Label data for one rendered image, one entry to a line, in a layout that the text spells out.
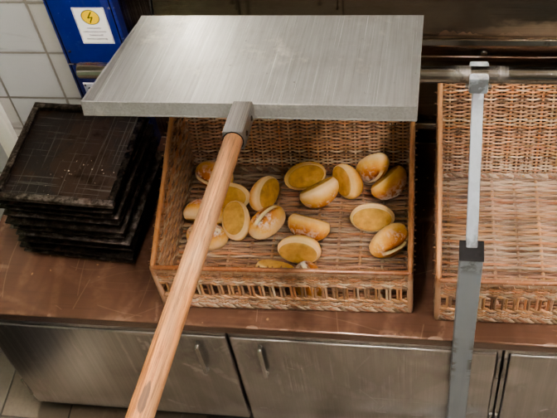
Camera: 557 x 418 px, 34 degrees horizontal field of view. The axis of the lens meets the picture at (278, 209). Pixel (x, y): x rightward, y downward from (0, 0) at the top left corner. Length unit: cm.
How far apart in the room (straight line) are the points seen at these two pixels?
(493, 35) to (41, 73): 108
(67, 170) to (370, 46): 77
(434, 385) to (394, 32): 85
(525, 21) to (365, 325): 72
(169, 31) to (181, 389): 96
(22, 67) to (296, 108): 103
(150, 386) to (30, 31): 134
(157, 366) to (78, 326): 112
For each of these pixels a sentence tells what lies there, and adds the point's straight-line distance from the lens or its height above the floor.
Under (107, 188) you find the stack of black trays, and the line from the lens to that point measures 199.
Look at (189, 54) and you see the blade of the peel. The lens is 168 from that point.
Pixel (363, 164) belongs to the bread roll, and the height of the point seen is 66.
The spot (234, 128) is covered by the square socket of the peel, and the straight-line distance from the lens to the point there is 139.
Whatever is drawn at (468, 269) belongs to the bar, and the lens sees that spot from 163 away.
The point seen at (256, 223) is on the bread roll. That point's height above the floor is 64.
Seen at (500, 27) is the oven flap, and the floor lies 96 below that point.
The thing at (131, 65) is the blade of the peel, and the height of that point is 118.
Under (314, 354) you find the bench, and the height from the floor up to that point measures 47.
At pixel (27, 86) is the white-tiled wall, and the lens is 237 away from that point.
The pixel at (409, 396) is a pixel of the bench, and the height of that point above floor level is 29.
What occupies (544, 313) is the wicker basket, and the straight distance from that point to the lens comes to 195.
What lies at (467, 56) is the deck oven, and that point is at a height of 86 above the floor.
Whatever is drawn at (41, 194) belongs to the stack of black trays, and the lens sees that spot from 204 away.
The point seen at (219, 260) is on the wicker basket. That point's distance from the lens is 208.
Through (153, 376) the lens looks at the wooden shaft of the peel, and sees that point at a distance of 103.
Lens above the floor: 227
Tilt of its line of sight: 52 degrees down
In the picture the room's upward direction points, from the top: 10 degrees counter-clockwise
